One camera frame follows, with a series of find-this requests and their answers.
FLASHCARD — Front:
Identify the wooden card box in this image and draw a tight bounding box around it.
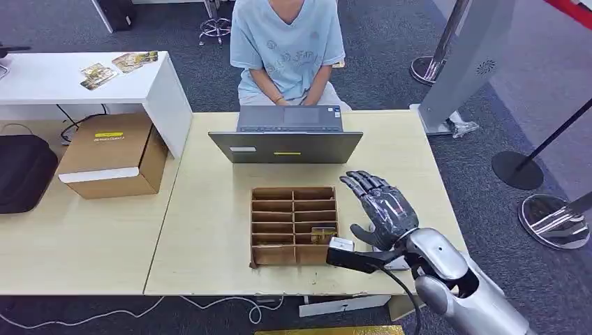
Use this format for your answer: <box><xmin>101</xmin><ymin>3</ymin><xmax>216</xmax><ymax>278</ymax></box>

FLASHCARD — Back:
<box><xmin>249</xmin><ymin>186</ymin><xmax>340</xmax><ymax>270</ymax></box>

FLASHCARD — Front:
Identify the person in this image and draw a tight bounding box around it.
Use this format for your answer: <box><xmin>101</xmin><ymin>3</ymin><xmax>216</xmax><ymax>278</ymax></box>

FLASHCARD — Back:
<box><xmin>230</xmin><ymin>0</ymin><xmax>353</xmax><ymax>112</ymax></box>

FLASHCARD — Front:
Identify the white flat box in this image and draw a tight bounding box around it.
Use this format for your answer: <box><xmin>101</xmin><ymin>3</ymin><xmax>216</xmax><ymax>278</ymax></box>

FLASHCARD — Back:
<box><xmin>298</xmin><ymin>295</ymin><xmax>392</xmax><ymax>318</ymax></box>

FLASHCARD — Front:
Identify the chrome stanchion with mirrored base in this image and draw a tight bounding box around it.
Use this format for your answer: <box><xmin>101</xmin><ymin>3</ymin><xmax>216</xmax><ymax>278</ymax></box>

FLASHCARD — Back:
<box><xmin>517</xmin><ymin>190</ymin><xmax>592</xmax><ymax>251</ymax></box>

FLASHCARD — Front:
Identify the chrome stanchion post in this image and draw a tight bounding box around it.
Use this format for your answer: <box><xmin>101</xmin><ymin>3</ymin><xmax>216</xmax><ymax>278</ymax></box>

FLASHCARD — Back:
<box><xmin>409</xmin><ymin>0</ymin><xmax>471</xmax><ymax>87</ymax></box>

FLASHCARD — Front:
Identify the grey standing panel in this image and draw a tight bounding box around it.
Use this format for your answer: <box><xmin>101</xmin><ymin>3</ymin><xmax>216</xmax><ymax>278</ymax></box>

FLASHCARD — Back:
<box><xmin>409</xmin><ymin>0</ymin><xmax>517</xmax><ymax>136</ymax></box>

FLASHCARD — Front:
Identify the chrome stool base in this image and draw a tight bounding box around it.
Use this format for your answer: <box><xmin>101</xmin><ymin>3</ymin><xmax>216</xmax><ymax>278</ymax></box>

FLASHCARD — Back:
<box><xmin>198</xmin><ymin>0</ymin><xmax>232</xmax><ymax>47</ymax></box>

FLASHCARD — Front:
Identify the gold printed card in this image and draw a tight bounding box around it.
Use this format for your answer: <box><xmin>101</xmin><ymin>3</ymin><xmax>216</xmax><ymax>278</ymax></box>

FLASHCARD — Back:
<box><xmin>311</xmin><ymin>226</ymin><xmax>339</xmax><ymax>245</ymax></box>

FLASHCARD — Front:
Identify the black camera cable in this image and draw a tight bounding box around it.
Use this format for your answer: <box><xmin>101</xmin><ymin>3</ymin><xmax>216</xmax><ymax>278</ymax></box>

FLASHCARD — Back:
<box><xmin>376</xmin><ymin>264</ymin><xmax>424</xmax><ymax>335</ymax></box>

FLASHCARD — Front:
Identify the grey laptop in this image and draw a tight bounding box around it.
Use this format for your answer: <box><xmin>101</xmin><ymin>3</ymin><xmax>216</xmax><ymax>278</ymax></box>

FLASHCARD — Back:
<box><xmin>208</xmin><ymin>105</ymin><xmax>364</xmax><ymax>165</ymax></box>

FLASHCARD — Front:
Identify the gold sheet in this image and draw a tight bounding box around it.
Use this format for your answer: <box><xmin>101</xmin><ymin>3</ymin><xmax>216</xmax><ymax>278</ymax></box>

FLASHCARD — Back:
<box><xmin>254</xmin><ymin>325</ymin><xmax>406</xmax><ymax>335</ymax></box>

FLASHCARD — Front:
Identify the white side desk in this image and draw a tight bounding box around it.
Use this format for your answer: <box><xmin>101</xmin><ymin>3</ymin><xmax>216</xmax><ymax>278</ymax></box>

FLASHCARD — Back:
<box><xmin>0</xmin><ymin>50</ymin><xmax>194</xmax><ymax>161</ymax></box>

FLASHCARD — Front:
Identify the black bag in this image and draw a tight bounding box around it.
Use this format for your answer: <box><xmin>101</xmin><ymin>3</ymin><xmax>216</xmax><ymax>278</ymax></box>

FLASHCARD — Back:
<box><xmin>0</xmin><ymin>134</ymin><xmax>59</xmax><ymax>215</ymax></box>

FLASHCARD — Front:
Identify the brown cardboard box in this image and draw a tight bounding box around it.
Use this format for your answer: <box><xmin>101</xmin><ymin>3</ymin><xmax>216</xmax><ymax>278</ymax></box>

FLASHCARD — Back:
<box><xmin>57</xmin><ymin>113</ymin><xmax>170</xmax><ymax>200</ymax></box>

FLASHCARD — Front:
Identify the black power cable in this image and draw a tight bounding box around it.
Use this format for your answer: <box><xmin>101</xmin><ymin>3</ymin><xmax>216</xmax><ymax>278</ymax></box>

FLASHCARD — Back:
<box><xmin>57</xmin><ymin>103</ymin><xmax>108</xmax><ymax>145</ymax></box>

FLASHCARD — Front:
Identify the white floor cable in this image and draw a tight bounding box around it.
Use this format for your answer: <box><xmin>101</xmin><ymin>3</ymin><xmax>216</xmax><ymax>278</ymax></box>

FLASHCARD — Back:
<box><xmin>0</xmin><ymin>295</ymin><xmax>286</xmax><ymax>330</ymax></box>

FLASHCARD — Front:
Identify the black stanchion post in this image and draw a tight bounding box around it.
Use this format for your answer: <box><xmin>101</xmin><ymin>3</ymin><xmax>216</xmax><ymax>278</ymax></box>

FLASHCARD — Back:
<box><xmin>491</xmin><ymin>98</ymin><xmax>592</xmax><ymax>191</ymax></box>

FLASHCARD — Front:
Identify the red barrier strip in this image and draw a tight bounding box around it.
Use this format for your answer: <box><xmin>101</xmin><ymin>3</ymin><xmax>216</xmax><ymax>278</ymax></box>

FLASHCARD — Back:
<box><xmin>545</xmin><ymin>0</ymin><xmax>592</xmax><ymax>31</ymax></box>

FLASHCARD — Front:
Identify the black cabinet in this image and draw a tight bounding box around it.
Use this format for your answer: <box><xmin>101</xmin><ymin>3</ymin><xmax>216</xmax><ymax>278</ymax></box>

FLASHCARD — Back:
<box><xmin>94</xmin><ymin>0</ymin><xmax>138</xmax><ymax>34</ymax></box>

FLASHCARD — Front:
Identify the clear plastic wrap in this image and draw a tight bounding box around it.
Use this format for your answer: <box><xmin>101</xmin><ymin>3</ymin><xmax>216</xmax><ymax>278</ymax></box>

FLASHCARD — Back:
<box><xmin>446</xmin><ymin>110</ymin><xmax>480</xmax><ymax>140</ymax></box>

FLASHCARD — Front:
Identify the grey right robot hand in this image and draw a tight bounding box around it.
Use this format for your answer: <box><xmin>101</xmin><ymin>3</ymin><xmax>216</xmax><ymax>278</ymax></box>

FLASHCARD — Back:
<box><xmin>339</xmin><ymin>170</ymin><xmax>420</xmax><ymax>251</ymax></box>

